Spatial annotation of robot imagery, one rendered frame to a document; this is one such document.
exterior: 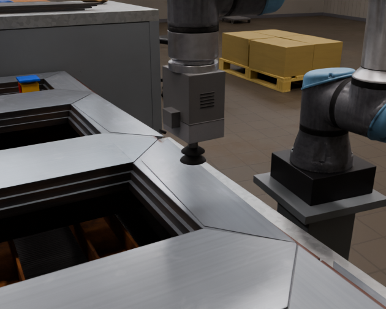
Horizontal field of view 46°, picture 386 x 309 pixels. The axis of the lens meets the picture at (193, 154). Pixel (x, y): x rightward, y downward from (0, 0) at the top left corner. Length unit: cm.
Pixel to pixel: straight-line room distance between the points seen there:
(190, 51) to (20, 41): 107
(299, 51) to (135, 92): 329
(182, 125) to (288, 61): 417
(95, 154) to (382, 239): 174
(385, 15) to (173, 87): 46
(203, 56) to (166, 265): 29
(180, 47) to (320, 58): 452
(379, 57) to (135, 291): 67
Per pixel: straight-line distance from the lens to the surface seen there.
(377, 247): 231
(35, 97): 135
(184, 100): 67
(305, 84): 109
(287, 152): 122
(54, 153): 93
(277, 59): 489
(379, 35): 97
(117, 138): 98
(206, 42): 66
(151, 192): 78
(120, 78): 178
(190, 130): 68
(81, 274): 57
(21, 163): 90
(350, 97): 102
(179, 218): 70
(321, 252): 95
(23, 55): 168
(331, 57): 524
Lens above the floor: 120
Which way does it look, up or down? 22 degrees down
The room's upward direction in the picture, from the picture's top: straight up
